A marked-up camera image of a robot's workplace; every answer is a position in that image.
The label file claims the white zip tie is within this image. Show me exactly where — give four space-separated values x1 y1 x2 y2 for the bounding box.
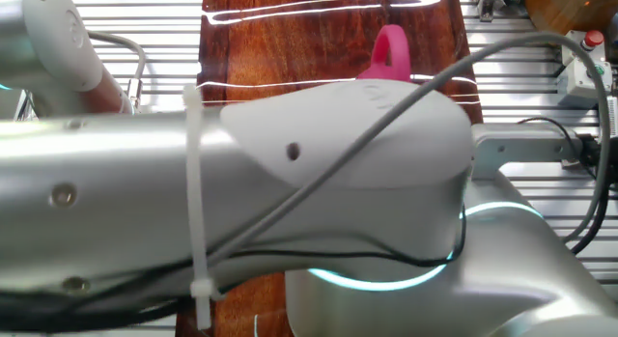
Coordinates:
182 83 226 331

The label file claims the pink plastic watering can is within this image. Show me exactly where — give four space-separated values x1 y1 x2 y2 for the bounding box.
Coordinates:
355 23 412 83

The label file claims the grey box with red button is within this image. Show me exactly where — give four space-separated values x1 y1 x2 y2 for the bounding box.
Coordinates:
562 29 607 63

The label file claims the thick grey base cable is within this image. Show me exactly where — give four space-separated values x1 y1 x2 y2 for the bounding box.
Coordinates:
86 30 149 104

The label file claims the blurred black wrist cable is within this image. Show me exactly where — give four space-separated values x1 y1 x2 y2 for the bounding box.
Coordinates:
0 182 610 334

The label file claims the silver ribbed depth camera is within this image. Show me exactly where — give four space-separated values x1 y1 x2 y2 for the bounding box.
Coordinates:
605 95 618 138

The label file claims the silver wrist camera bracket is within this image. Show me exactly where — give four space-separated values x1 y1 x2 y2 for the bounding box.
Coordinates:
470 122 583 182

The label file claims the glossy wood grain board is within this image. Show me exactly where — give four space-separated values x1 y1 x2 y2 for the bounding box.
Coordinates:
174 0 484 337

